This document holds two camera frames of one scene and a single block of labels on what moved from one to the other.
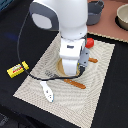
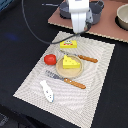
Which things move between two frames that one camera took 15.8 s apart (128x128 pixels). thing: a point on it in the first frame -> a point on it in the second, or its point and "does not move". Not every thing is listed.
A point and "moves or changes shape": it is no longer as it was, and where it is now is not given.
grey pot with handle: [94, 9] does not move
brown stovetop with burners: [107, 24] does not move
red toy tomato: [89, 42] -> [50, 59]
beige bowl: [122, 16] does not move
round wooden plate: [60, 70] does not move
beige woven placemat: [76, 97] does not move
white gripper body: [70, 51] -> [78, 10]
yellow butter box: [17, 69] moves or changes shape
